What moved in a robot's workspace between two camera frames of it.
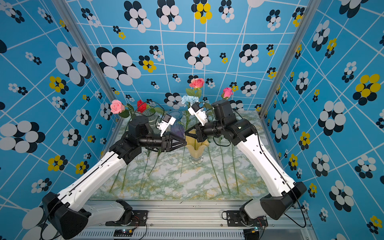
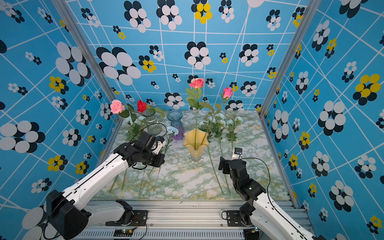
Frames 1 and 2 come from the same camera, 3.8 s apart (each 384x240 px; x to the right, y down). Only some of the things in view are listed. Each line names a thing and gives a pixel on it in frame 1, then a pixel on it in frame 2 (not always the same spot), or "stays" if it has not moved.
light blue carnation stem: (186, 131) -> (171, 131)
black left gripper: (167, 142) -> (161, 160)
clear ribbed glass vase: (152, 115) stays
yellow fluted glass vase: (196, 149) stays
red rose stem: (142, 106) stays
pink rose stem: (117, 107) stays
